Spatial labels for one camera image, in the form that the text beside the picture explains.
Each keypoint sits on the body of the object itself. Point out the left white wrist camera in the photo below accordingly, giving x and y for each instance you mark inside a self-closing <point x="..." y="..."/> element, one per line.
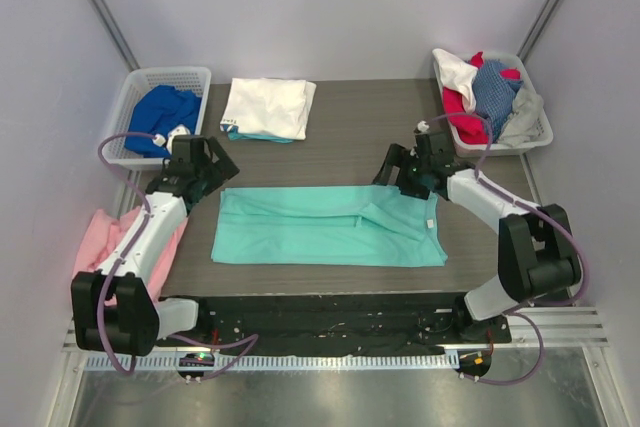
<point x="172" y="134"/>

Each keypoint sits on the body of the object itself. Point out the aluminium frame rail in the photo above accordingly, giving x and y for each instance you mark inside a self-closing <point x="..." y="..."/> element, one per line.
<point x="560" y="327"/>

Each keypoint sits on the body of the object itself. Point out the teal t shirt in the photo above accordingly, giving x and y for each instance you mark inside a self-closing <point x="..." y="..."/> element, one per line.
<point x="370" y="225"/>

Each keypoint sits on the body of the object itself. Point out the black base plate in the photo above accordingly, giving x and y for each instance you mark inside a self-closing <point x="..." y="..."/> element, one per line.
<point x="342" y="304"/>

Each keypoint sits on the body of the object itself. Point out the corner metal post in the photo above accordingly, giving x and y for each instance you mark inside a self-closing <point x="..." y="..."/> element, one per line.
<point x="552" y="2"/>
<point x="114" y="32"/>

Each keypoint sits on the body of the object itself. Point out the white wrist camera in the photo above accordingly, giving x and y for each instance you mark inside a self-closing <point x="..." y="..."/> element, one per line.
<point x="422" y="127"/>
<point x="172" y="134"/>

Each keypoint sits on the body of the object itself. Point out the white crumpled shirt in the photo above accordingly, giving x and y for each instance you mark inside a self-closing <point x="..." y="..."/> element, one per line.
<point x="457" y="75"/>

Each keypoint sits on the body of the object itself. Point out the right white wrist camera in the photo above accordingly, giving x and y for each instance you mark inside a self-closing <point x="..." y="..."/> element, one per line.
<point x="422" y="127"/>

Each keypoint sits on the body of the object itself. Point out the right corner metal post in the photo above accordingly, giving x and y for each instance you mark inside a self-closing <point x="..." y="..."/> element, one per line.
<point x="552" y="2"/>

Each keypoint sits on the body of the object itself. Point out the grey shirt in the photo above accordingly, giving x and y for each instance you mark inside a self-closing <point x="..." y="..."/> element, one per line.
<point x="520" y="126"/>

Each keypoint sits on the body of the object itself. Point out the left corner metal post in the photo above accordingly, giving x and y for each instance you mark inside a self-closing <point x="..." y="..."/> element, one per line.
<point x="114" y="32"/>

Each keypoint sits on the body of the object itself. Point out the pink t shirt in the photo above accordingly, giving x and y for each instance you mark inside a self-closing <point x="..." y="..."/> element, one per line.
<point x="104" y="234"/>

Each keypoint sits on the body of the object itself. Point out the blue checkered shirt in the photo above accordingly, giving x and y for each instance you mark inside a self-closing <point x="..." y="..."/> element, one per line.
<point x="495" y="88"/>

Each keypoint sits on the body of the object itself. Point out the red shirt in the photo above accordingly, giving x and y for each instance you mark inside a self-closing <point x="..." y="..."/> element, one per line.
<point x="472" y="128"/>

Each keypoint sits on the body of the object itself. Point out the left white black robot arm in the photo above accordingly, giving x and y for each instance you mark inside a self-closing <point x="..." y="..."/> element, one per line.
<point x="113" y="308"/>

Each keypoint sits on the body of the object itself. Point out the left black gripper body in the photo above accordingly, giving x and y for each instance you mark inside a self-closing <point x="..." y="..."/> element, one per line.
<point x="208" y="167"/>

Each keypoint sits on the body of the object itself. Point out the slotted cable duct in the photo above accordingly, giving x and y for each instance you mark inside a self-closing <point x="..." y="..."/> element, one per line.
<point x="167" y="360"/>

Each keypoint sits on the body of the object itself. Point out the white plastic basket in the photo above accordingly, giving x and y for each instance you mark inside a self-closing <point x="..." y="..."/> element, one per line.
<point x="544" y="131"/>
<point x="196" y="79"/>

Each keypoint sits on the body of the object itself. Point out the right white plastic basket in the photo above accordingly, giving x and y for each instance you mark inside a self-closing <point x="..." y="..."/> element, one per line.
<point x="544" y="131"/>

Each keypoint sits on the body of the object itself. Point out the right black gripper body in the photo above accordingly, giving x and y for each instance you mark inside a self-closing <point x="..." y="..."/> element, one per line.
<point x="400" y="173"/>

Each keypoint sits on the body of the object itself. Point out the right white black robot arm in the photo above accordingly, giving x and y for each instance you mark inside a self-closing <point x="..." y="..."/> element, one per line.
<point x="537" y="253"/>

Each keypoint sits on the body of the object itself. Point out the folded white t shirt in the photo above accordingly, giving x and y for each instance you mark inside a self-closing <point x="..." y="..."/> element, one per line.
<point x="265" y="106"/>

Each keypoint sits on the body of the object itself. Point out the left white plastic basket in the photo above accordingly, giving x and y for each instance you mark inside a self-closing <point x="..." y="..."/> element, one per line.
<point x="196" y="79"/>

